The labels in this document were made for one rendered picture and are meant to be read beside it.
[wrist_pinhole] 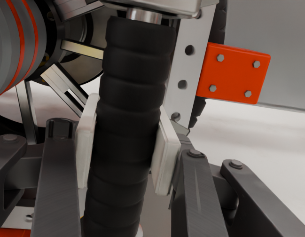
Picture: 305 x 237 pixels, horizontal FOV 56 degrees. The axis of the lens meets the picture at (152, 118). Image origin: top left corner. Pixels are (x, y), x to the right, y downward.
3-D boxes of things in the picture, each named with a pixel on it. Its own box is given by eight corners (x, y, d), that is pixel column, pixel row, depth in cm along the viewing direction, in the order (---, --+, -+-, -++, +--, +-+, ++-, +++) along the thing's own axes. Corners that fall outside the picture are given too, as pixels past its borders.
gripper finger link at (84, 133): (85, 190, 14) (69, 188, 14) (96, 134, 20) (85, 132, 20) (92, 132, 13) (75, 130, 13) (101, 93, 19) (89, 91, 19)
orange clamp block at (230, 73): (183, 84, 45) (236, 92, 46) (196, 97, 38) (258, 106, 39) (193, 39, 43) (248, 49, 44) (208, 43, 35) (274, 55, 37)
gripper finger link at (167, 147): (166, 141, 13) (182, 143, 13) (152, 100, 20) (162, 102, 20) (154, 196, 14) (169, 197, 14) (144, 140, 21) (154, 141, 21)
